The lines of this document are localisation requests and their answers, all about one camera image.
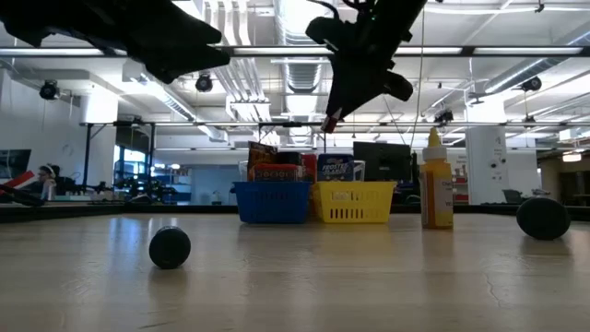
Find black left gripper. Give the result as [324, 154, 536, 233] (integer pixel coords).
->
[0, 0, 230, 85]

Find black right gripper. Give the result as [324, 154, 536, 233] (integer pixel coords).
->
[306, 16, 414, 133]

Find blue Frosted Flakes cereal box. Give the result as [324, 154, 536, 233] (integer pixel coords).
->
[316, 153, 356, 183]

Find orange-red sauce bottle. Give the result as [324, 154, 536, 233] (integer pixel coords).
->
[301, 153, 319, 183]

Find red patterned tin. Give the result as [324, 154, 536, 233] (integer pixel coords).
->
[252, 163, 303, 183]

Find yellow plastic basket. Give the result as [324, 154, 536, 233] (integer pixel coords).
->
[313, 180, 397, 226]

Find yellow squeeze bottle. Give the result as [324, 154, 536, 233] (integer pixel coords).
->
[419, 127, 454, 231]

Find blue plastic basket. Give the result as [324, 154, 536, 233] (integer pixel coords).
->
[231, 180, 313, 226]

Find person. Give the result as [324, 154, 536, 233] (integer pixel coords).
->
[34, 163, 65, 203]

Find black ball left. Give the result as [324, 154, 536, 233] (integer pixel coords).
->
[147, 225, 192, 270]

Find black ball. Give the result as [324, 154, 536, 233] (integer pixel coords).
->
[515, 196, 572, 242]
[147, 225, 192, 270]

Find black ball right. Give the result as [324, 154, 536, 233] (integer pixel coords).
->
[515, 196, 572, 242]

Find dark wall monitor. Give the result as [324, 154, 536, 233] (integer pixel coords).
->
[0, 148, 32, 181]

